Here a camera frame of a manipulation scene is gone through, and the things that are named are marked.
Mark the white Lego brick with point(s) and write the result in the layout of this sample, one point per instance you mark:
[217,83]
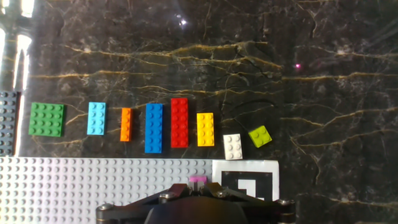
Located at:
[233,147]

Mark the green square Lego plate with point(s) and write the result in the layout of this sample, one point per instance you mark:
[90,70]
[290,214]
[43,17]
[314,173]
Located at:
[46,119]

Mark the black marble pattern mat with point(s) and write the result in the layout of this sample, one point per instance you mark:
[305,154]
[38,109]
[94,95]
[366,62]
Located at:
[217,62]

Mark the blue long Lego brick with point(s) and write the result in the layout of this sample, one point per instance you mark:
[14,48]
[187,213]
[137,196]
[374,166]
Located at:
[153,128]

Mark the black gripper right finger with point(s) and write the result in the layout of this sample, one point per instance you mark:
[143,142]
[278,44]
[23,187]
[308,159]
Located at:
[258,208]

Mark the grey Lego baseplate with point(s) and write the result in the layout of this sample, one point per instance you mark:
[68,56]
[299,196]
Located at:
[77,186]

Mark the black long Lego plate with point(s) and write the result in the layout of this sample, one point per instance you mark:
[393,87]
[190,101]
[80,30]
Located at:
[7,124]

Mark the magenta small Lego brick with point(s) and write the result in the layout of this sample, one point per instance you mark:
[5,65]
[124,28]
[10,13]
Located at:
[198,179]

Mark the cyan Lego brick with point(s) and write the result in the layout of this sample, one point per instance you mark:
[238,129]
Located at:
[96,118]

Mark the orange narrow Lego brick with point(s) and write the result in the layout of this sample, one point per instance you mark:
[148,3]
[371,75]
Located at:
[126,124]

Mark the yellow Lego brick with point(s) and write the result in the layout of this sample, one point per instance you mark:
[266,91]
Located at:
[205,129]

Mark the tiny pink speck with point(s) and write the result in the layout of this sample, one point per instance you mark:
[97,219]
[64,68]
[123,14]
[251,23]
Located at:
[298,66]

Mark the black white fiducial marker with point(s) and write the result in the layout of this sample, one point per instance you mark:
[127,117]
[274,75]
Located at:
[248,166]

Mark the red long Lego brick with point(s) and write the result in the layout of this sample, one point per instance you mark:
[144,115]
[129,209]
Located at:
[179,123]

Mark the lime green Lego brick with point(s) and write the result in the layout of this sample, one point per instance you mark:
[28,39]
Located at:
[260,137]

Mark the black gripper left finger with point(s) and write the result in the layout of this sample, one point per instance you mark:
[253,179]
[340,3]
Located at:
[146,208]

